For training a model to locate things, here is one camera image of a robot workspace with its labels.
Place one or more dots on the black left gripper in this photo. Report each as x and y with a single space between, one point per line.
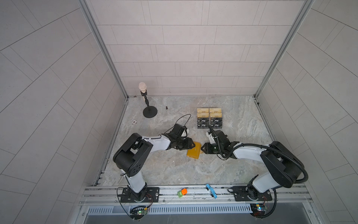
188 144

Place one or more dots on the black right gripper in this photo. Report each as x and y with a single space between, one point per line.
206 149

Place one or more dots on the yellow leather card holder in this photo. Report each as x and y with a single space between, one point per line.
194 152

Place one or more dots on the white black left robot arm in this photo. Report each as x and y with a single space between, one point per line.
132 155

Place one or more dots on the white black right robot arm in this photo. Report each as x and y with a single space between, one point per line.
284 169

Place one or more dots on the black VIP card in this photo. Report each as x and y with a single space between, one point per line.
203 120
204 125
216 125
215 120

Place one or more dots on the gold VIP card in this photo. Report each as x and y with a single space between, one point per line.
202 110
216 115
203 115
215 110

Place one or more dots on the clear acrylic card display stand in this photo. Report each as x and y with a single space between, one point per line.
209 118

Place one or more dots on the green orange connector block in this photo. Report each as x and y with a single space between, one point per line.
182 192

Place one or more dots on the black microphone stand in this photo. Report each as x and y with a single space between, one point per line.
149 111

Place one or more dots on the right green circuit board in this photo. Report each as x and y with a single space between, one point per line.
258 209

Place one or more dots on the green circuit board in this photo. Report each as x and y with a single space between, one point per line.
138 212
258 209

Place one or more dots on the left green circuit board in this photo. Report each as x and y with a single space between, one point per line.
138 212

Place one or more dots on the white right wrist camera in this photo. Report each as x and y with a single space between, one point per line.
210 137

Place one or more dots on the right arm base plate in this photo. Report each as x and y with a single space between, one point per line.
245 194

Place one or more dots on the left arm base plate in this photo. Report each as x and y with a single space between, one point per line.
146 195

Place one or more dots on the aluminium front rail frame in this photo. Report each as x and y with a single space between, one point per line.
200 199

